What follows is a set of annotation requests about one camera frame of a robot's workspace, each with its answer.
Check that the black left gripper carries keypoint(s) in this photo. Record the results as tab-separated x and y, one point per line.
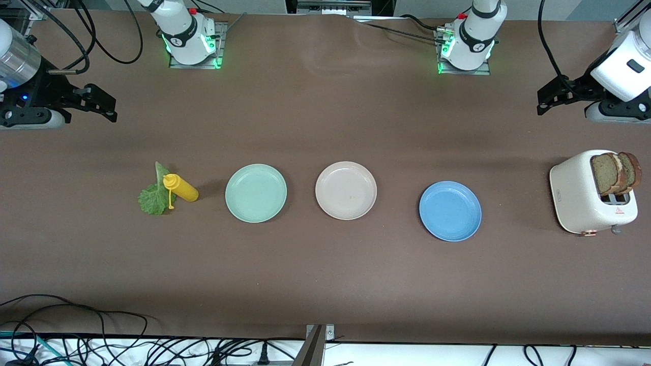
576	89

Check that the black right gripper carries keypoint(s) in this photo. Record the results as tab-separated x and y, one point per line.
49	87

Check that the brown bread slice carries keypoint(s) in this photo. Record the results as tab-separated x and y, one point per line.
633	173
605	175

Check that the green lettuce leaf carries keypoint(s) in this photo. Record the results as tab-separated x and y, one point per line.
152	201

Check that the yellow mustard squeeze bottle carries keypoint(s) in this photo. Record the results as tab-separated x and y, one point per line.
185	190

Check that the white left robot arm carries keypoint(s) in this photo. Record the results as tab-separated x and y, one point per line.
475	40

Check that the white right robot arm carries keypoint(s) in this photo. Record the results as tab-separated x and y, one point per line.
185	35

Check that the blue plate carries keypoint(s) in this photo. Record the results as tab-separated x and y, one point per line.
450	211

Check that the mint green plate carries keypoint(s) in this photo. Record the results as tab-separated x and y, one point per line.
256	193

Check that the beige plate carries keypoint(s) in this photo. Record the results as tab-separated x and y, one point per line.
346	190

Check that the cream white toaster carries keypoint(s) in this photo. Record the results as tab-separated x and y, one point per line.
574	195

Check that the black metal stand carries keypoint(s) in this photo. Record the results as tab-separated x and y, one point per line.
381	6

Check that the black power plug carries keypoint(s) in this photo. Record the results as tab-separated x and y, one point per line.
263	356

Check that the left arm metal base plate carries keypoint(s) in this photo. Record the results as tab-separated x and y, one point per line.
468	72

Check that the aluminium frame rail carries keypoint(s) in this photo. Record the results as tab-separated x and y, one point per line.
43	11
623	23

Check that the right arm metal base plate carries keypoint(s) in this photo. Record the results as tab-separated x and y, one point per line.
222	46

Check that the metal table bracket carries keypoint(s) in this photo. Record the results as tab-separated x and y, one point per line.
313	351

